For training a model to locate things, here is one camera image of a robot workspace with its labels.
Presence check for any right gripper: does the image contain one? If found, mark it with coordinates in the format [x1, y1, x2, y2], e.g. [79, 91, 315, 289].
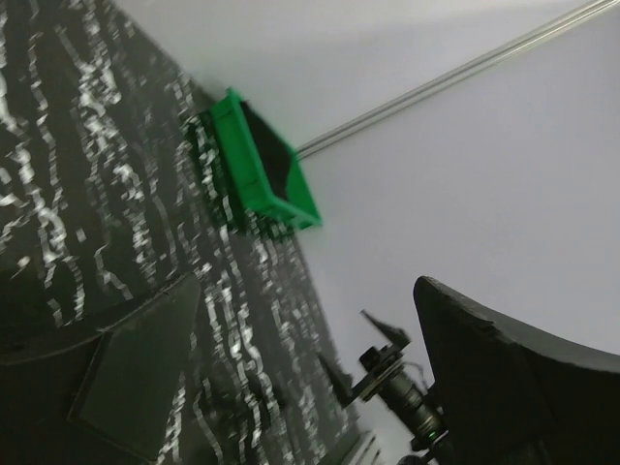
[317, 276, 619, 464]

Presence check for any black t shirt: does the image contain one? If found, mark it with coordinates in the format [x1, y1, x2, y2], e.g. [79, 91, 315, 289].
[240, 101, 292, 201]

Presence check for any aluminium frame post right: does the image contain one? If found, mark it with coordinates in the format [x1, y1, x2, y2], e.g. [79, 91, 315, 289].
[298, 0, 619, 159]

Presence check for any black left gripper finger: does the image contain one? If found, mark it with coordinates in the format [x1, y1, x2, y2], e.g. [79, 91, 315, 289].
[1, 272, 202, 464]

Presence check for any green plastic bin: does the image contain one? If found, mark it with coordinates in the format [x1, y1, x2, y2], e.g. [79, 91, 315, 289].
[209, 87, 323, 230]

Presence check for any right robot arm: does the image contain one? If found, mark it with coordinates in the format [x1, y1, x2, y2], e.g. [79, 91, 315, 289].
[322, 276, 619, 464]

